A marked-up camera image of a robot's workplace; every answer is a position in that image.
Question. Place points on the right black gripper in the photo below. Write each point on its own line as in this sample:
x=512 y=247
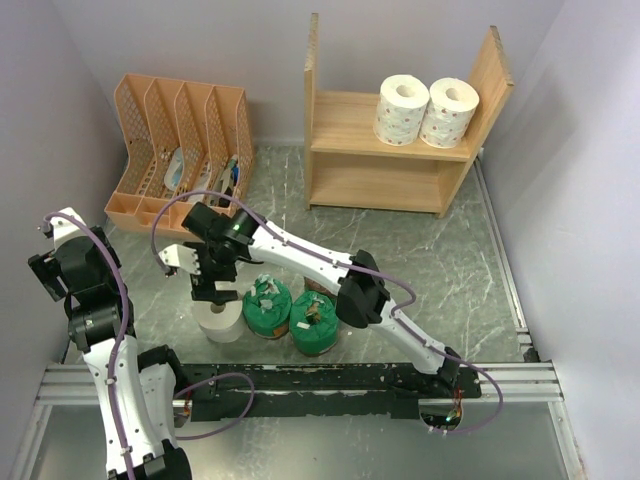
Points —
x=203 y=288

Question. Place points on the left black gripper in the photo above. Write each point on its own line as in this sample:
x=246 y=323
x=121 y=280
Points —
x=46 y=270

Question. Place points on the white roll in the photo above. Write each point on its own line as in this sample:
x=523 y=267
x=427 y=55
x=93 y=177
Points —
x=449 y=111
x=400 y=110
x=220 y=324

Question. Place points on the brown roll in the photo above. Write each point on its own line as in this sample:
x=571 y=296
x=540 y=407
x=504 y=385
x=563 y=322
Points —
x=311 y=285

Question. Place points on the green roll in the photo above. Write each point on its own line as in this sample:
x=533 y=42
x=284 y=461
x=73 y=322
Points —
x=313 y=323
x=266 y=307

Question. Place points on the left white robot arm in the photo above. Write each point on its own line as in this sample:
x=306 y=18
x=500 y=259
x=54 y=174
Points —
x=135 y=391

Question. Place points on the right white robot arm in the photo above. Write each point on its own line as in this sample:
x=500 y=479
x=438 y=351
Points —
x=365 y=296

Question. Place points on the wooden two-tier shelf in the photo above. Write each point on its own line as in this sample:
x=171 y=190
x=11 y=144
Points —
x=346 y=165

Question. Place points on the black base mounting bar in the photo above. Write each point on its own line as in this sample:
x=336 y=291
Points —
x=394 y=389

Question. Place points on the stationery in organizer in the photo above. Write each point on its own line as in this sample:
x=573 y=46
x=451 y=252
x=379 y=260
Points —
x=224 y=182

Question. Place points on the orange plastic file organizer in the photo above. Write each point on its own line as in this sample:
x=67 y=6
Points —
x=158 y=115

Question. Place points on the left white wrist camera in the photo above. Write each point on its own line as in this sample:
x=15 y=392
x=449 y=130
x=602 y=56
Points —
x=63 y=226

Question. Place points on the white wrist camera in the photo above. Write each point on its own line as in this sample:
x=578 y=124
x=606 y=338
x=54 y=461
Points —
x=63 y=226
x=180 y=257

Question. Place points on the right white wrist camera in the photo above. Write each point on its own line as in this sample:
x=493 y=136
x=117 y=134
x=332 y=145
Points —
x=180 y=257

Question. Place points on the aluminium rail frame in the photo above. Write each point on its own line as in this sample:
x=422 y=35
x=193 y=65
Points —
x=517 y=429

